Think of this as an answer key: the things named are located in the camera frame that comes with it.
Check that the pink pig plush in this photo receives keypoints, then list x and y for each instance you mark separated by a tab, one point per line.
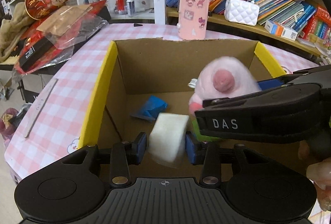
225	77

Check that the clear plastic bag pile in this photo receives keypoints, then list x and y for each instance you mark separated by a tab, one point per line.
61	32

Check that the pink sticker cylinder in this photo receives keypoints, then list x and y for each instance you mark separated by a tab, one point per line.
192	19

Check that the green blue toy bottle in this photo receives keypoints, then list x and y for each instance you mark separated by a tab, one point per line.
200	137

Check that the white quilted pearl handbag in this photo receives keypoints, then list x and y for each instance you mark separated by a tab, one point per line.
242	12

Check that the white sponge block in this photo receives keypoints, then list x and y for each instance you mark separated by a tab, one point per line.
167	140

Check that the brown cloth pile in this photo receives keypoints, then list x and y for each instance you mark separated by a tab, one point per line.
13	29

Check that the blue bag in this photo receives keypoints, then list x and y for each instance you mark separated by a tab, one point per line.
150	110

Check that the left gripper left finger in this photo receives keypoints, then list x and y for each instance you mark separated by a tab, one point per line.
123	155

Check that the grey ruler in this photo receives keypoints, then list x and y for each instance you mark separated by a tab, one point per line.
35	113

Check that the pink checkered tablecloth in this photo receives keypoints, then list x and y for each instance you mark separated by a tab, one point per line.
56	132

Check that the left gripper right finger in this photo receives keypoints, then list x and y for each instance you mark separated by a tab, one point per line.
207	155

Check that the yellow cardboard box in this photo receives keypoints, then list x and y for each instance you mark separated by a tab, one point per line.
133	70

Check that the orange white medicine box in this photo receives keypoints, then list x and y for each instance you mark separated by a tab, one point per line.
277	29

